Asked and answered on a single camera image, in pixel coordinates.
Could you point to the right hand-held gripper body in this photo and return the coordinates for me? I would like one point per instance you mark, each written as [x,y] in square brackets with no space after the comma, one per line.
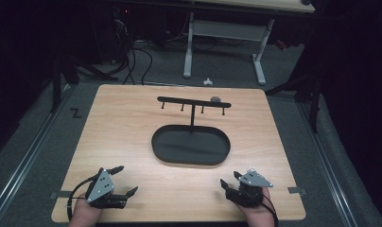
[252,179]

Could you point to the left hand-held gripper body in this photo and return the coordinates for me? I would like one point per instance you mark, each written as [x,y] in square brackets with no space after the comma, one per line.
[99,187]

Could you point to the person's left hand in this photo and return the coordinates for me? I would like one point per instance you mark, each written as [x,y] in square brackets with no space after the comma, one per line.
[85,214]

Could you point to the person's right hand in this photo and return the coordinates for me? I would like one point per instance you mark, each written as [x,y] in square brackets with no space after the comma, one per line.
[258,216]

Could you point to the grey tape strip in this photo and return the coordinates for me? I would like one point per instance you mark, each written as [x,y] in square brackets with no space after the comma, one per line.
[61,194]
[297,190]

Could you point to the black hook rack with tray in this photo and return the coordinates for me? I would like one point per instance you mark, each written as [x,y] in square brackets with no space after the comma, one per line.
[192,148]

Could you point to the small grey round object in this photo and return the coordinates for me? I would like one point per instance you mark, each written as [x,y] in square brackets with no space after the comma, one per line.
[215,99]

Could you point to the small white floor object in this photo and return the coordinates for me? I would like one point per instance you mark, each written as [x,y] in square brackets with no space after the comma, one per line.
[207,82]

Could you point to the black metal stand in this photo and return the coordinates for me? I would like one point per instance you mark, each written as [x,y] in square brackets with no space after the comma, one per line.
[56,85]
[313,101]

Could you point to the metal floor rail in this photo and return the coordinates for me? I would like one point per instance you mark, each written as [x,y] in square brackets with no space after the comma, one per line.
[25,164]
[327,164]

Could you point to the white frame desk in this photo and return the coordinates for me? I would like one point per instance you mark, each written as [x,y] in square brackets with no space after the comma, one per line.
[230,30]

